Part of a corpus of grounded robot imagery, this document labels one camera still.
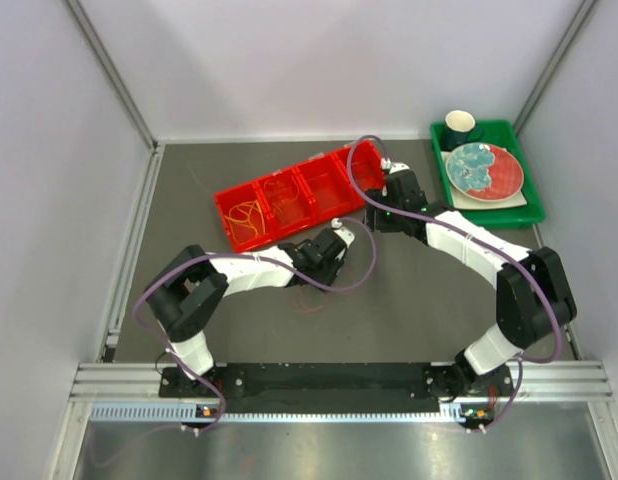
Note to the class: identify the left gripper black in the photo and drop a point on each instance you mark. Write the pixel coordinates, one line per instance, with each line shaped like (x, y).
(335, 267)

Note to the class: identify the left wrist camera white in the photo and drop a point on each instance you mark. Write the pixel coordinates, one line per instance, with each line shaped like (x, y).
(342, 231)

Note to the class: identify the aluminium frame rail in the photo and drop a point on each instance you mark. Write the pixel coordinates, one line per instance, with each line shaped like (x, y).
(560, 381)

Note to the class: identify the white square plate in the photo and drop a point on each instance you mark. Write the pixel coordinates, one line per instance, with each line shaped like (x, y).
(463, 202)

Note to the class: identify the dark green white cup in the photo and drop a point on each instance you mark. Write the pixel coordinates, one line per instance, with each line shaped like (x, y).
(460, 127)

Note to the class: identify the red blue patterned plate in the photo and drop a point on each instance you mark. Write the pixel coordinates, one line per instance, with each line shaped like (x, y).
(484, 171)

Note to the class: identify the red four-compartment bin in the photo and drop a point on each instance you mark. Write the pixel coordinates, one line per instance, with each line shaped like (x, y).
(285, 202)

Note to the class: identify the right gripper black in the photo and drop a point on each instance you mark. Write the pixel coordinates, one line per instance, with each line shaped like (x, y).
(381, 225)

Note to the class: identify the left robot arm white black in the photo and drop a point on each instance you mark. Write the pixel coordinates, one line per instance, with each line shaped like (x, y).
(184, 296)

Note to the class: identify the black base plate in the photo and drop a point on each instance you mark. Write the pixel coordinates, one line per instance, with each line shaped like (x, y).
(351, 388)

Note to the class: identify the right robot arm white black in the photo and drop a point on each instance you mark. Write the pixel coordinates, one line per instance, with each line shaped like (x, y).
(533, 295)

